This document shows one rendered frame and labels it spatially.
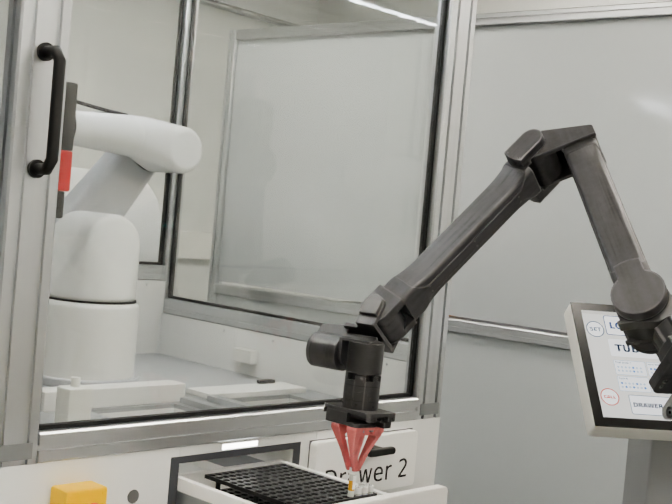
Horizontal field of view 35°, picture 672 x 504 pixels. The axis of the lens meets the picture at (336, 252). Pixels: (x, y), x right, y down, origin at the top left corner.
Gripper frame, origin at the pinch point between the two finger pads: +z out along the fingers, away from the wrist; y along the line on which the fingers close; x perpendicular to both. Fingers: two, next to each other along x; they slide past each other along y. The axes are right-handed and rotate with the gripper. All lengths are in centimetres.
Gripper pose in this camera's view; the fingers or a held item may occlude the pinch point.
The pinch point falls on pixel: (353, 465)
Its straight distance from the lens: 173.9
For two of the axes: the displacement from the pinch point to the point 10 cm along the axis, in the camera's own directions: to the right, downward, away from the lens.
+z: -1.1, 9.9, -0.1
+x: 7.1, 0.8, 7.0
